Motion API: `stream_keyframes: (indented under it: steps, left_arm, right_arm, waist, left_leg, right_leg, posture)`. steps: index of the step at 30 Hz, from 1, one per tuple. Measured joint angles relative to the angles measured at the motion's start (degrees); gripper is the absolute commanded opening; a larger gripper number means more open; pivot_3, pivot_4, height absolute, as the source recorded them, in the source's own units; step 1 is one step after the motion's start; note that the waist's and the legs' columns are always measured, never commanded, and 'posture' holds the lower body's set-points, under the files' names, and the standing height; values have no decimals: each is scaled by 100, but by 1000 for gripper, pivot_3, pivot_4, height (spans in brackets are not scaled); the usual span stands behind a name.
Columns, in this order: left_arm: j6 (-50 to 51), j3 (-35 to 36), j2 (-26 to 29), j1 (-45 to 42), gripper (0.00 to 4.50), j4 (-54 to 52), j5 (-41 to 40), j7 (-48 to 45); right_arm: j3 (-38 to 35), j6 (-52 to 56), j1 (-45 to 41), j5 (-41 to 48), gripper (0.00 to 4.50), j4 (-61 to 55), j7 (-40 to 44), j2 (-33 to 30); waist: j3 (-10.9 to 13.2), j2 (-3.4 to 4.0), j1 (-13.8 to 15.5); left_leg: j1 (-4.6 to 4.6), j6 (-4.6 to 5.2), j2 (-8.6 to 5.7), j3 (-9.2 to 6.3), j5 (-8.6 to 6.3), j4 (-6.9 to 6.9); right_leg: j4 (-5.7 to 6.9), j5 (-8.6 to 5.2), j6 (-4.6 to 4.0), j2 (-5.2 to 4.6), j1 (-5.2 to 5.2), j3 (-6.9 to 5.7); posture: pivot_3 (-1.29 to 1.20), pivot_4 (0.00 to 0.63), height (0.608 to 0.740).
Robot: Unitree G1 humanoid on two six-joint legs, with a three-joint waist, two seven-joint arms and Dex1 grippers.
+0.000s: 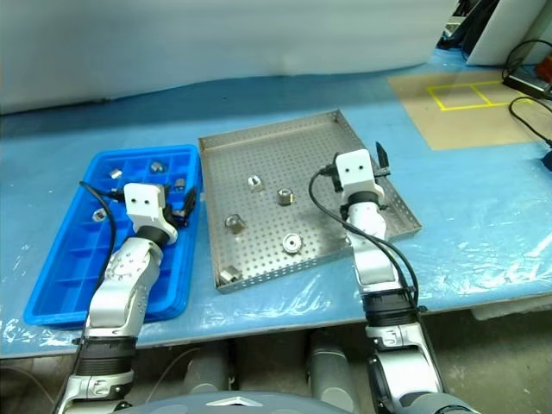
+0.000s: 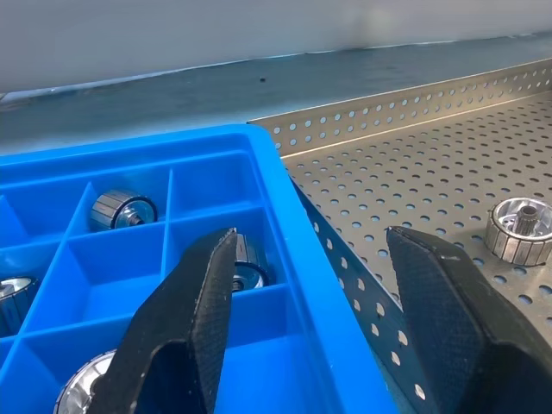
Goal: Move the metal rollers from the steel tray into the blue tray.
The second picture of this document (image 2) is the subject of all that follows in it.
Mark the white backdrop sheet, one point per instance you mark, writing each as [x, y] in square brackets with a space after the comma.
[172, 34]

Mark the blue compartment tray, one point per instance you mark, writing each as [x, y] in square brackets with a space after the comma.
[129, 267]

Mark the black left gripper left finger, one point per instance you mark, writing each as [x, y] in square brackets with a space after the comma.
[181, 323]

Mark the perforated metal tray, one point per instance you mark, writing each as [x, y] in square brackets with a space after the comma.
[388, 181]

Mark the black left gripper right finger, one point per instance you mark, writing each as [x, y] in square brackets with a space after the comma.
[453, 323]

